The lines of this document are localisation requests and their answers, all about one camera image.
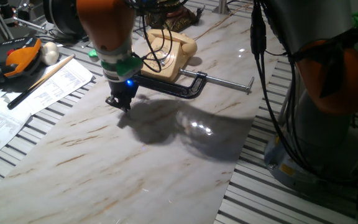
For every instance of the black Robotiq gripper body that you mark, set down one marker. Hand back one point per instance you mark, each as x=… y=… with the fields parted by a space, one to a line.
x=121 y=87

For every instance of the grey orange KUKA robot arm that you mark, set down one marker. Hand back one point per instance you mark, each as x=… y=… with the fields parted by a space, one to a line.
x=107 y=25

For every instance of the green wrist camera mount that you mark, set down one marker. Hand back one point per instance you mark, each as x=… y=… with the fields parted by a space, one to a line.
x=126 y=67

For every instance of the silver metal rod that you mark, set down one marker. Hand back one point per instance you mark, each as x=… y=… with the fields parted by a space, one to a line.
x=30 y=24

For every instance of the white garlic-shaped object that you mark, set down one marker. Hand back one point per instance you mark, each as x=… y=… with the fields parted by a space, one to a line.
x=50 y=53

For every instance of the small green plastic piece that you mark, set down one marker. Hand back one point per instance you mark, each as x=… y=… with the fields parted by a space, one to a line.
x=93 y=53

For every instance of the black filament spool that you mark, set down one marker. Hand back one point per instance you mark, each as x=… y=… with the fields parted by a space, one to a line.
x=64 y=15

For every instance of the black C-clamp with steel screw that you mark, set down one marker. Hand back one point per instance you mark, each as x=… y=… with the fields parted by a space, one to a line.
x=179 y=90

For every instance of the aluminium profile post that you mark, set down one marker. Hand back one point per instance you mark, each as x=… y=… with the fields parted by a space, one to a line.
x=220 y=6

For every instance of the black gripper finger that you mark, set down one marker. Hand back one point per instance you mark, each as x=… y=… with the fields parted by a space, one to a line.
x=125 y=105
x=113 y=101

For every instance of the white marble pattern mat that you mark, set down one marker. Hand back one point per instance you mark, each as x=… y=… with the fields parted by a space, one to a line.
x=104 y=161

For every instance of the beige rotary phone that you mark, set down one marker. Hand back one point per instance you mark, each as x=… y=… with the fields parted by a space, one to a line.
x=182 y=46

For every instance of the orange black teach pendant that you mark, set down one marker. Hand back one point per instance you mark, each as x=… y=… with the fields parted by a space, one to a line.
x=20 y=57

